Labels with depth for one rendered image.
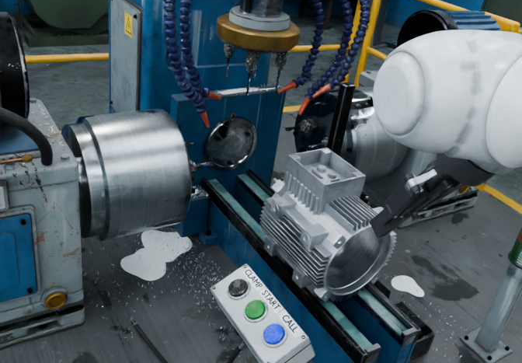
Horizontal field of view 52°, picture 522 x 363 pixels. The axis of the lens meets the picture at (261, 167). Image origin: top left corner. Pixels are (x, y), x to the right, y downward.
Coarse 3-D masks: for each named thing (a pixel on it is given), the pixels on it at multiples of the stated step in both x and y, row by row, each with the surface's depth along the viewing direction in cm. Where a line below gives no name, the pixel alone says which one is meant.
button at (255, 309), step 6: (258, 300) 77; (246, 306) 77; (252, 306) 77; (258, 306) 76; (264, 306) 76; (246, 312) 76; (252, 312) 76; (258, 312) 76; (264, 312) 76; (252, 318) 76; (258, 318) 76
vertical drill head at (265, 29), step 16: (240, 0) 112; (256, 0) 108; (272, 0) 108; (224, 16) 115; (240, 16) 109; (256, 16) 109; (272, 16) 110; (288, 16) 114; (224, 32) 110; (240, 32) 107; (256, 32) 108; (272, 32) 109; (288, 32) 111; (224, 48) 119; (240, 48) 110; (256, 48) 108; (272, 48) 109; (288, 48) 111; (256, 64) 112
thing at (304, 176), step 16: (288, 160) 104; (304, 160) 107; (320, 160) 109; (336, 160) 107; (288, 176) 105; (304, 176) 100; (320, 176) 102; (336, 176) 103; (352, 176) 101; (304, 192) 101; (320, 192) 97; (336, 192) 98; (352, 192) 101; (320, 208) 98
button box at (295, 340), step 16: (240, 272) 83; (224, 288) 81; (256, 288) 80; (224, 304) 79; (240, 304) 78; (272, 304) 77; (240, 320) 76; (256, 320) 75; (272, 320) 75; (288, 320) 74; (256, 336) 74; (288, 336) 73; (304, 336) 72; (256, 352) 72; (272, 352) 72; (288, 352) 71; (304, 352) 73
